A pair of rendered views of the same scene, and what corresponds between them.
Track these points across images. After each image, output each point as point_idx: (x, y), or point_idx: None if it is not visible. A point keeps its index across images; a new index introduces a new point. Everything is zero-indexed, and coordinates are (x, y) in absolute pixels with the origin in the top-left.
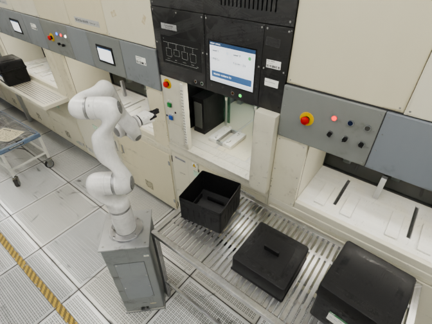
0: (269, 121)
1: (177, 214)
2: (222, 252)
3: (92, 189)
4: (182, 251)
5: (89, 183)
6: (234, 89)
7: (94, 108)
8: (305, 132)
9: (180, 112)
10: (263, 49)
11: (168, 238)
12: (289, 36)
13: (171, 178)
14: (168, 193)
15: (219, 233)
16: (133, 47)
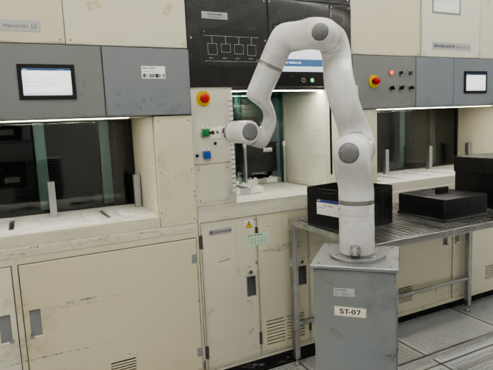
0: None
1: None
2: (422, 223)
3: (369, 147)
4: (415, 234)
5: (362, 140)
6: (305, 74)
7: (342, 30)
8: (375, 95)
9: None
10: None
11: (389, 238)
12: (348, 12)
13: (198, 292)
14: (183, 346)
15: (392, 222)
16: (138, 53)
